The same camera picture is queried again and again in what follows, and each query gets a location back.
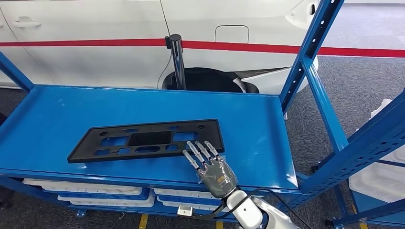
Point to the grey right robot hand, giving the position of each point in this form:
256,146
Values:
218,180

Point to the black plastic plate bracket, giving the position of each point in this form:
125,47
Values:
215,132

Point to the blue steel shelf rack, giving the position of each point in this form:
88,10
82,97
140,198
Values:
364,204
253,120

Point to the white plastic crate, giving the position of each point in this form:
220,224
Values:
110,203
183,193
95,189
379,181
196,207

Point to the yellow floor tape square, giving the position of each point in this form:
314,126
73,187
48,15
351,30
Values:
144,221

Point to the red barrier belt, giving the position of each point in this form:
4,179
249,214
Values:
253,46
95,42

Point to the white car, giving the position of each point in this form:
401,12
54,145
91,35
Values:
95,63

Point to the person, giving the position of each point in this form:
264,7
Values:
4,196

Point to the chrome barrier post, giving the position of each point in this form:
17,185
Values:
179,63

